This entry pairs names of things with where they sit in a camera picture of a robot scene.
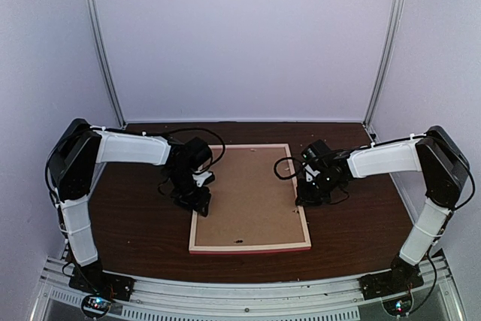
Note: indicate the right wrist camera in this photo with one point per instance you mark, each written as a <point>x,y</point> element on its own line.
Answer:
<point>315,150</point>

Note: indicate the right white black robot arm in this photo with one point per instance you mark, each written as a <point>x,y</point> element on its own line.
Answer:
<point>433,153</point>

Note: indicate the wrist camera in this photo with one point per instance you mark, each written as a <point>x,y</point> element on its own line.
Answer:
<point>315,150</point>
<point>198,152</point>

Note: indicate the left round controller board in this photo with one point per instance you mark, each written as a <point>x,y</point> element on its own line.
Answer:
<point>94,306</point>

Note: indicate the aluminium corner post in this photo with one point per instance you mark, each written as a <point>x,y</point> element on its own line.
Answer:
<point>104,65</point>
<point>386,56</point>

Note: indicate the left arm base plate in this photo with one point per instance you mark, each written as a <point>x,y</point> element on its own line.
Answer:
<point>101,285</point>

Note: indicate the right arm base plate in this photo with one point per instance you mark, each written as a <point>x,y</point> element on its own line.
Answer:
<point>388,283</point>

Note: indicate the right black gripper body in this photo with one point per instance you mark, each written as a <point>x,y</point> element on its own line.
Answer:
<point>319,192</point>

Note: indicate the right round controller board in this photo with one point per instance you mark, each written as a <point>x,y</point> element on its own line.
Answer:
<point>398,306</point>

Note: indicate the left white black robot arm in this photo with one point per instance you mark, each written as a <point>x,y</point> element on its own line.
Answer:
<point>70,169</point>

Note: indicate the left aluminium corner post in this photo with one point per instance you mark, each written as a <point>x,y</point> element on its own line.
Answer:
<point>104,65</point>

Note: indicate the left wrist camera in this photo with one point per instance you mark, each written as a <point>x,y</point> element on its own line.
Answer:
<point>198,152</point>

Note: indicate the round controller board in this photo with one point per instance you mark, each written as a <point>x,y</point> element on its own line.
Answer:
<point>94,306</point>
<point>398,306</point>

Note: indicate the light wooden picture frame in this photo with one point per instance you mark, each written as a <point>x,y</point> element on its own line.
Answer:
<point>193,242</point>

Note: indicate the right aluminium corner post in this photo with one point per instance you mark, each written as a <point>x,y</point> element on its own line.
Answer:
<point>386,56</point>

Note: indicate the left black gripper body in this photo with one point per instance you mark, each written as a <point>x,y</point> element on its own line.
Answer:
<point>184,190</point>

